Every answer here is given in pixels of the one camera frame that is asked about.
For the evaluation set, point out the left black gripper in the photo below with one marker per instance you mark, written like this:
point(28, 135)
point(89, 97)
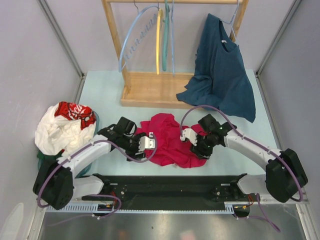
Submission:
point(132, 153)

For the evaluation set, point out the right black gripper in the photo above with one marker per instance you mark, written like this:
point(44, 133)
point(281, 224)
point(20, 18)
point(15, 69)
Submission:
point(200, 152)

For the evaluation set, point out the pink t shirt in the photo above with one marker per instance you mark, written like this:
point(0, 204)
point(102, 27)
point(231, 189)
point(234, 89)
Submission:
point(170, 149)

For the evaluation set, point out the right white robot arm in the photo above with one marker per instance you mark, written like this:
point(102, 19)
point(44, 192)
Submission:
point(283, 176)

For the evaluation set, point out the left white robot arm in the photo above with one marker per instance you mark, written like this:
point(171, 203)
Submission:
point(58, 182)

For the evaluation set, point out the dark blue t shirt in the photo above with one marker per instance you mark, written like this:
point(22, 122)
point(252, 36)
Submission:
point(220, 79)

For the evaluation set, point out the white and red shirt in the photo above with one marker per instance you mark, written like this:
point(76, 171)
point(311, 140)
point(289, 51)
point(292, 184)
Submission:
point(67, 126)

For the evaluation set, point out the teal hanger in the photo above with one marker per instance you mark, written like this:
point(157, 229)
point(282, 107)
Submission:
point(165, 36)

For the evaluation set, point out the light blue notched hanger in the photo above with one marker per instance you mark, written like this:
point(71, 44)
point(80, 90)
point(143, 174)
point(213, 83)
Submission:
point(133, 40)

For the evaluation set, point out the yellow hanger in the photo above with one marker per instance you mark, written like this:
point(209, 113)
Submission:
point(158, 41)

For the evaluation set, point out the thin blue hanger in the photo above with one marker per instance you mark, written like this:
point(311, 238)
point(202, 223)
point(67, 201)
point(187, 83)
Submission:
point(172, 39)

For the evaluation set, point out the wooden clothes rack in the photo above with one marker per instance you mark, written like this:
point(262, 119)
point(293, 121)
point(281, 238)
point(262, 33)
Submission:
point(147, 89)

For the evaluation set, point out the green garment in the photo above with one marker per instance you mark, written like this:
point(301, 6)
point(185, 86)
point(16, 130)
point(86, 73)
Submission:
point(44, 158)

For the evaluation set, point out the teal laundry basket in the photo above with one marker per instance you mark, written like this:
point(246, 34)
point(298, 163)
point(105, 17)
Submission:
point(87, 168)

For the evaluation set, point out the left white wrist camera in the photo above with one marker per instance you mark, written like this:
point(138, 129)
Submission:
point(147, 142)

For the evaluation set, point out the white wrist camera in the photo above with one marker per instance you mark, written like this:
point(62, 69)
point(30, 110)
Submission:
point(147, 142)
point(188, 134)

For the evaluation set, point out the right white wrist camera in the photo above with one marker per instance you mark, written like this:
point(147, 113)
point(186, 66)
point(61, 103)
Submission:
point(188, 134)

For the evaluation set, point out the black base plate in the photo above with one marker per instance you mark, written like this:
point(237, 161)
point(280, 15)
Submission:
point(172, 192)

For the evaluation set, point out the white slotted cable duct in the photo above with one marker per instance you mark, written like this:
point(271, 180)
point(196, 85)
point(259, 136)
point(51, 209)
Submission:
point(102, 208)

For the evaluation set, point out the light blue wire hanger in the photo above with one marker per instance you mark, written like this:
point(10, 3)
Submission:
point(233, 23)

